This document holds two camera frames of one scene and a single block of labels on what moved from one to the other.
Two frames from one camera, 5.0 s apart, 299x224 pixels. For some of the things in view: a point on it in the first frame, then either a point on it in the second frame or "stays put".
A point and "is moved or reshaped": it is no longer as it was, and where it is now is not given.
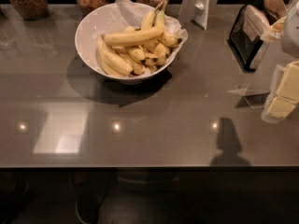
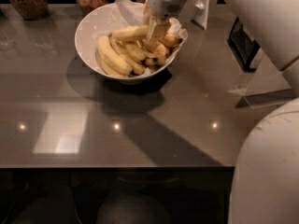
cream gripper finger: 275,31 -> 163,1
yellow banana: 111,70 stays put
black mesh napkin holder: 246,34 stays put
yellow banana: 132,37 is moved or reshaped
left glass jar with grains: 30,1 stays put
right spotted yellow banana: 169,38 stays put
